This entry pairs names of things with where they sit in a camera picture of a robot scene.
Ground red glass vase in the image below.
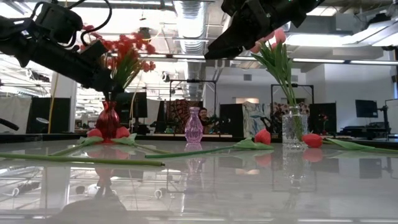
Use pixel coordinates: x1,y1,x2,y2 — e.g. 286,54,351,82
95,101,121,143

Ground black partition panel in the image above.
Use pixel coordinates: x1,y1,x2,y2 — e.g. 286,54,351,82
26,97,72,134
220,103,245,139
309,102,337,135

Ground black monitor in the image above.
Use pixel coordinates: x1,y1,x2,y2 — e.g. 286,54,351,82
355,99,379,118
104,91,149,119

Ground ribbed silver air duct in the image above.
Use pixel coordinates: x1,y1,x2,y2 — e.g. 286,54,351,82
173,0,208,100

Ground yellow cable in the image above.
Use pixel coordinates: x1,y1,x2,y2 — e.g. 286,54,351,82
48,73,60,134

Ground black curved cable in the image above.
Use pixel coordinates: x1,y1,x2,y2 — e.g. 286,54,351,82
0,117,20,131

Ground long white light strip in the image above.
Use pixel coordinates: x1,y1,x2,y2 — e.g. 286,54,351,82
0,50,398,67

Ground black metal frame stand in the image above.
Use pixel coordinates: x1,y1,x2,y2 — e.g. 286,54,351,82
169,79,218,134
271,83,315,134

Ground person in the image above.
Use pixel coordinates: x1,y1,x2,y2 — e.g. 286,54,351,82
198,107,215,134

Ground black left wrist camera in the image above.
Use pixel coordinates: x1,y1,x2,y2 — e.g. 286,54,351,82
85,40,109,62

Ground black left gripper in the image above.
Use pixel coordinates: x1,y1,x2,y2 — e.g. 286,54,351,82
29,40,125,102

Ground long green stem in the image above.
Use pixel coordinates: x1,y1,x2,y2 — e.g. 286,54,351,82
0,151,165,167

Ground brown patterned cloth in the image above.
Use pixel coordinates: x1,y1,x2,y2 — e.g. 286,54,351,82
166,99,203,133

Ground distant red flower vase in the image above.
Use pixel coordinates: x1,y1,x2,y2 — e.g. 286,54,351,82
318,114,330,133

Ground clear glass vase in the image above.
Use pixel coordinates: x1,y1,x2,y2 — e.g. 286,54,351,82
281,105,308,150

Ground purple glass vase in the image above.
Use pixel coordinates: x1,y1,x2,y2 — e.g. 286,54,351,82
184,106,204,144

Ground black ceiling dome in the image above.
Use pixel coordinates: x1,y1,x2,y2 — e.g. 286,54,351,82
137,27,152,41

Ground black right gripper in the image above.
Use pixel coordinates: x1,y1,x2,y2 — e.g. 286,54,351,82
204,0,293,60

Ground white blue patterned cloth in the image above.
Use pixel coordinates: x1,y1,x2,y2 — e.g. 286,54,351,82
243,101,273,139

